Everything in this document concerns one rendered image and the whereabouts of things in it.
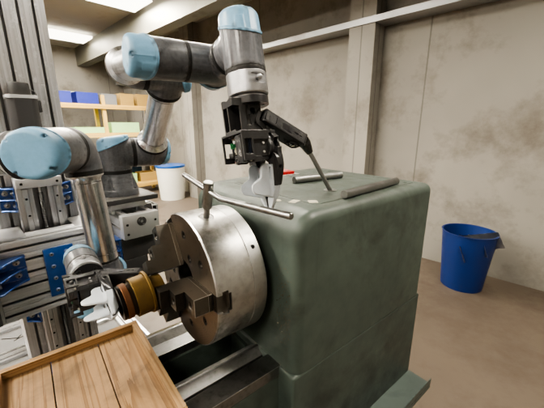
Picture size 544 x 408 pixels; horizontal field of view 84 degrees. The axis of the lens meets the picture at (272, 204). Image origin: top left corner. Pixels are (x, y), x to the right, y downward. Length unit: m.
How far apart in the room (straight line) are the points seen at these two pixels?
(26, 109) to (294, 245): 1.03
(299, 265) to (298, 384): 0.30
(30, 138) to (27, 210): 0.55
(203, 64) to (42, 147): 0.41
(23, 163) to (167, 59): 0.42
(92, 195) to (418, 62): 3.28
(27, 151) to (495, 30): 3.42
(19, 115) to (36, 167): 0.50
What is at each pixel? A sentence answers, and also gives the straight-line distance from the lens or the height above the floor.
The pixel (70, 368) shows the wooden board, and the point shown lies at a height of 0.88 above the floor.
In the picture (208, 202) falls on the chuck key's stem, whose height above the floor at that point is 1.27.
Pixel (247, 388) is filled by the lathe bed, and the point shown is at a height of 0.86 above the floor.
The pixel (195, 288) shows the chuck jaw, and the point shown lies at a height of 1.10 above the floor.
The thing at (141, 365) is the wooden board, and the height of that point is 0.88.
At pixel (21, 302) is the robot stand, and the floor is 0.86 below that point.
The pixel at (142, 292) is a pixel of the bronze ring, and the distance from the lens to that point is 0.70.
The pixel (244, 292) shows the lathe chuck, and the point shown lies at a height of 1.09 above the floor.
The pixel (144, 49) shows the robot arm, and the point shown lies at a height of 1.56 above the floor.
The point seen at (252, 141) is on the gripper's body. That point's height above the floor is 1.40.
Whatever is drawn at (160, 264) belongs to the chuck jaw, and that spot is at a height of 1.13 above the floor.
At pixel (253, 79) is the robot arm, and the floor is 1.51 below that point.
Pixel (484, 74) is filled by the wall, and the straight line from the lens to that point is 3.51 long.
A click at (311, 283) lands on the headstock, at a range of 0.70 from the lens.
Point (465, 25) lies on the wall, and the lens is 3.63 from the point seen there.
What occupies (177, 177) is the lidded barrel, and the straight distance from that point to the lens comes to 6.17.
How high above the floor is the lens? 1.43
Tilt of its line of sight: 15 degrees down
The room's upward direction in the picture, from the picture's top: straight up
